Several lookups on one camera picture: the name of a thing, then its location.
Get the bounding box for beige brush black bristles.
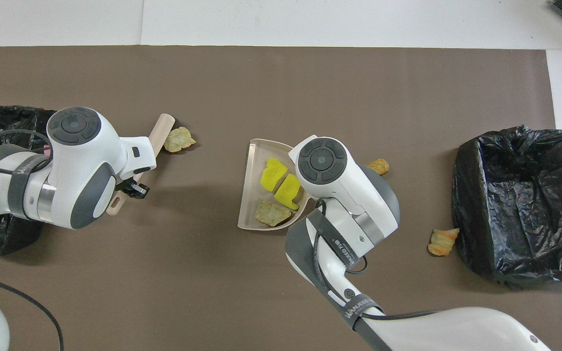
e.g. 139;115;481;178
107;114;175;216

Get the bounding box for brown paper table mat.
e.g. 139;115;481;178
0;45;562;351

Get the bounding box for brown bread-shaped sponge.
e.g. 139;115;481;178
366;158;390;176

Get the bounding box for yellow sponge piece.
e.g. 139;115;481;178
260;157;289;192
274;174;302;211

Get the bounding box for beige plastic dustpan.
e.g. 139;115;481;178
237;138;311;231

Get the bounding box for orange beige striped sponge piece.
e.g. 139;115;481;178
427;228;460;257

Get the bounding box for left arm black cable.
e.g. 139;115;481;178
0;128;64;351

